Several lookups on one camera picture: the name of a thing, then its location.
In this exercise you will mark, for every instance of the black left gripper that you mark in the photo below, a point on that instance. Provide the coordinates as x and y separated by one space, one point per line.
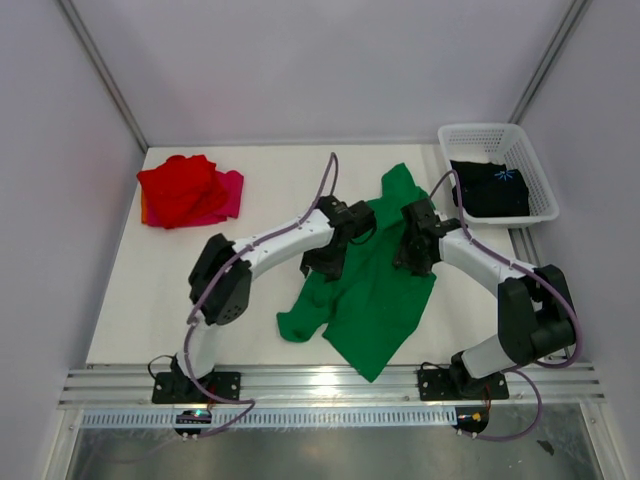
330 270

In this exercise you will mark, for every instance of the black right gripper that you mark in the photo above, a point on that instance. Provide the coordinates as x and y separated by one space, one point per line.
402 257

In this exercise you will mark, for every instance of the green t shirt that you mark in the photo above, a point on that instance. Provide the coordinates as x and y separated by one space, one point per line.
374 307

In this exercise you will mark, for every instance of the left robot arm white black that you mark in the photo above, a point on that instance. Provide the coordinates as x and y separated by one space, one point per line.
221 279

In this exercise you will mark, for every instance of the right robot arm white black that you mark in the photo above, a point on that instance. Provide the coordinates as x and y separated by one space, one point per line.
535 313

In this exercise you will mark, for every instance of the black t shirt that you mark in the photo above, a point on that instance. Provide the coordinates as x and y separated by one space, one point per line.
491 190

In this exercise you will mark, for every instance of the white plastic basket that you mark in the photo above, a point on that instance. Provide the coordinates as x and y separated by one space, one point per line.
501 143

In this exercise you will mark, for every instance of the red folded t shirt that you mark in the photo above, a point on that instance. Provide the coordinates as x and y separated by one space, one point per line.
182 189

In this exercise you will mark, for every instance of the right black controller board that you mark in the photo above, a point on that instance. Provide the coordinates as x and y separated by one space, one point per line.
471 421

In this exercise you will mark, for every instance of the black controller board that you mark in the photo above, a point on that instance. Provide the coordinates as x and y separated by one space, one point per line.
192 422
471 421

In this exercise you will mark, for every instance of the orange folded t shirt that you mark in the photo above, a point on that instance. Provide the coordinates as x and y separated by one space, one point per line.
143 208

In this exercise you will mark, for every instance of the left black controller board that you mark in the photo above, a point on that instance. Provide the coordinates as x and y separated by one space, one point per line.
192 422

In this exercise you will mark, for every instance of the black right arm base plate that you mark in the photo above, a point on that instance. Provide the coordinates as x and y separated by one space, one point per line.
447 383

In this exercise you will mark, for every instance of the grey slotted cable duct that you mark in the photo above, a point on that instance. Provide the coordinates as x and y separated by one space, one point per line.
278 418

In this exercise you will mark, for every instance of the aluminium mounting rail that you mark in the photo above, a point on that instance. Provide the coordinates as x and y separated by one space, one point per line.
112 386

